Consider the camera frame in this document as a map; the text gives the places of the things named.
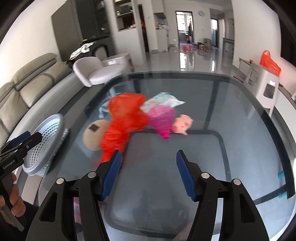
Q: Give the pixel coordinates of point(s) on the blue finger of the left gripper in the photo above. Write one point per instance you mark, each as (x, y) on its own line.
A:
(20, 138)
(29, 143)

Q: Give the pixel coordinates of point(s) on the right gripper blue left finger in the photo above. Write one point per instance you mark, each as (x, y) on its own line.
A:
(110, 174)

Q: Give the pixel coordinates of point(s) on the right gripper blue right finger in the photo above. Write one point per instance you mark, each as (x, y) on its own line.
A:
(185, 169)

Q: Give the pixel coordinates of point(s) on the red plastic bag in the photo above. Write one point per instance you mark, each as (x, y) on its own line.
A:
(126, 117)

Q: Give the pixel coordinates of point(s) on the pink plastic shuttlecock cone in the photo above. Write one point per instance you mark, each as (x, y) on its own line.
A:
(161, 118)

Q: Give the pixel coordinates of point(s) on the grey perforated trash bin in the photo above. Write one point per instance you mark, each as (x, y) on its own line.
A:
(40, 157)

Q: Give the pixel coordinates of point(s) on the person's left hand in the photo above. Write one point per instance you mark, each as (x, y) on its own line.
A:
(18, 208)

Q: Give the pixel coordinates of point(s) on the beige fluffy round pouch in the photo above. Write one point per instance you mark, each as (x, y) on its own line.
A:
(94, 133)

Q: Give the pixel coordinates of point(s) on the grey leather sofa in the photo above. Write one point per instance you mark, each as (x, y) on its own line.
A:
(38, 90)

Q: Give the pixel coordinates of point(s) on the pink pig toy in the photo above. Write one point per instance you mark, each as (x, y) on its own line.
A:
(182, 124)

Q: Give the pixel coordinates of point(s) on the white tissue packet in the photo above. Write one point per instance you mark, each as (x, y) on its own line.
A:
(163, 99)

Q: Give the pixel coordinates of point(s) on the white swivel stool chair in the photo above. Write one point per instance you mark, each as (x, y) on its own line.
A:
(90, 71)

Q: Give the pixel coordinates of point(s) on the pile of clothes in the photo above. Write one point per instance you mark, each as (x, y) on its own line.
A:
(93, 49)

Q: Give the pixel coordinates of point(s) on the pink bucket on floor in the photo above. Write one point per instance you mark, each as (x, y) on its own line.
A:
(186, 49)

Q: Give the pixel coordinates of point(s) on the orange bag on stool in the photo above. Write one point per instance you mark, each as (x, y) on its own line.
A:
(267, 62)

